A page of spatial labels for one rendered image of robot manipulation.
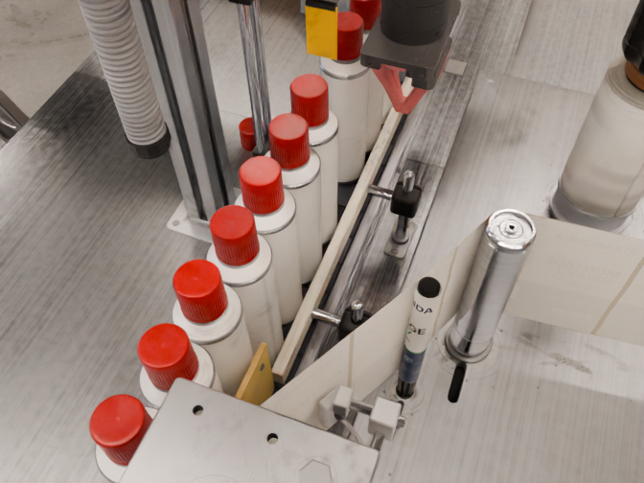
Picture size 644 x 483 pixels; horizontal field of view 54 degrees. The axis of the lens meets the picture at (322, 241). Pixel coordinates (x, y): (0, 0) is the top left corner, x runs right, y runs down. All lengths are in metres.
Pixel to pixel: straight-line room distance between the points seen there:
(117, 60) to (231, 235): 0.14
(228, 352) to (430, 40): 0.31
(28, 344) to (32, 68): 1.87
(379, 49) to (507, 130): 0.32
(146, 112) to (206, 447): 0.27
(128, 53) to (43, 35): 2.23
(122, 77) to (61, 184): 0.43
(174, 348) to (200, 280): 0.05
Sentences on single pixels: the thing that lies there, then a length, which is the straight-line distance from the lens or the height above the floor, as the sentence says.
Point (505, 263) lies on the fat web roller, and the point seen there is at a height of 1.05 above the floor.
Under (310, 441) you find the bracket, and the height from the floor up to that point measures 1.14.
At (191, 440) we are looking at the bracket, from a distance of 0.32.
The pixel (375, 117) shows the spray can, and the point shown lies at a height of 0.94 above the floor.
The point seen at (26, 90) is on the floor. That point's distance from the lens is 2.46.
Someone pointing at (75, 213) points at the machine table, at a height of 0.83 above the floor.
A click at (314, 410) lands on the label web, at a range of 0.49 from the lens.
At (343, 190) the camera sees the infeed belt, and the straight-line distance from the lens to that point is 0.74.
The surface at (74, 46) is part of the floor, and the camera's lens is 2.59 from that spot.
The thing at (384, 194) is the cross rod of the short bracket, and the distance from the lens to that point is 0.70.
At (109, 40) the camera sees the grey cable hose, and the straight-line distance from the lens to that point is 0.46.
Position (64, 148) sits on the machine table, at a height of 0.83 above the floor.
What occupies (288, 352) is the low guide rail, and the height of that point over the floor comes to 0.91.
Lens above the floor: 1.44
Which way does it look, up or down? 54 degrees down
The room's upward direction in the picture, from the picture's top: 1 degrees counter-clockwise
